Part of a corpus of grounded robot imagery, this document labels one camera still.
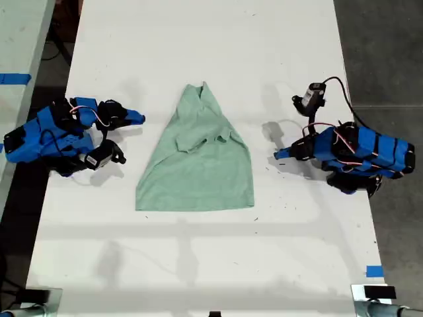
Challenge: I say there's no white side table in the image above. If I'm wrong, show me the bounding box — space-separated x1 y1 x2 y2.
0 0 58 212

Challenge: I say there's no grey metal tube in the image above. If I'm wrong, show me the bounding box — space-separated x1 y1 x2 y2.
354 301 423 317
0 304 48 317

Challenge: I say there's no red white arm wire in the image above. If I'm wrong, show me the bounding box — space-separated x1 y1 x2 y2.
70 105 112 128
331 126 360 155

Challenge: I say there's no metal table clamp plate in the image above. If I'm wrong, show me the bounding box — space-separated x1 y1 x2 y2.
19 287 63 313
350 283 393 304

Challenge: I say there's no short blue tape strip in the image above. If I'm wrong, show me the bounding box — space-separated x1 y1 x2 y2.
365 265 385 279

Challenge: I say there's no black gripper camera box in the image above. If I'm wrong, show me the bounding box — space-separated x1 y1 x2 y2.
83 139 127 172
291 82 328 116

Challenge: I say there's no pale green T-shirt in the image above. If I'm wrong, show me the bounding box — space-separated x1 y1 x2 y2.
135 81 256 212

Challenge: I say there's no long blue tape strip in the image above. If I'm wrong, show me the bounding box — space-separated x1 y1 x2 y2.
0 73 32 86

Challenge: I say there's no small black box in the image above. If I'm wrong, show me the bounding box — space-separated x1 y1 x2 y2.
363 285 397 300
23 288 51 303

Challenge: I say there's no black camera stalk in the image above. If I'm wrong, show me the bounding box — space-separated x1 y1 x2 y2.
306 110 322 133

